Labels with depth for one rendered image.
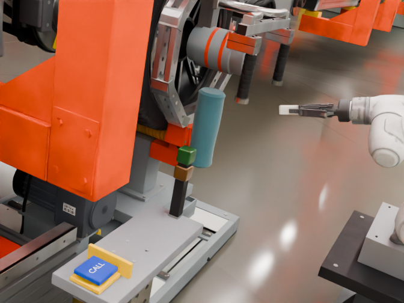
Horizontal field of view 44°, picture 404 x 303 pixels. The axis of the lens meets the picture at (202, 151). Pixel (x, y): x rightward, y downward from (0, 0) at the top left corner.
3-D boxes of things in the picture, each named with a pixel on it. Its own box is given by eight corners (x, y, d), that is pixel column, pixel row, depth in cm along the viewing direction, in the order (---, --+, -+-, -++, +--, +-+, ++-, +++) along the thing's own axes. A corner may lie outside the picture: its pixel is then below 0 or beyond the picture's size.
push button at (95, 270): (92, 262, 116) (93, 254, 115) (117, 275, 114) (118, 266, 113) (73, 277, 110) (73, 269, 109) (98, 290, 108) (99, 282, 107)
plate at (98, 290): (92, 263, 117) (92, 259, 117) (120, 277, 114) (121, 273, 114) (69, 279, 110) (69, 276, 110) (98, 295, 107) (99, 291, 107)
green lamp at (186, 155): (182, 157, 140) (184, 144, 138) (195, 162, 138) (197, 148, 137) (175, 161, 136) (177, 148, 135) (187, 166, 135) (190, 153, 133)
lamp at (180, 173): (179, 173, 141) (181, 160, 140) (192, 178, 140) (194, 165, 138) (172, 178, 138) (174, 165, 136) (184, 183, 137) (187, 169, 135)
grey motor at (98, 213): (25, 214, 196) (29, 132, 183) (113, 257, 182) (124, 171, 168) (-13, 234, 181) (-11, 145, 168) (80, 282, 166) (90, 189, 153)
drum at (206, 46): (199, 60, 183) (207, 21, 177) (254, 76, 175) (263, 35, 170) (181, 65, 171) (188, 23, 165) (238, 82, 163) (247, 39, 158)
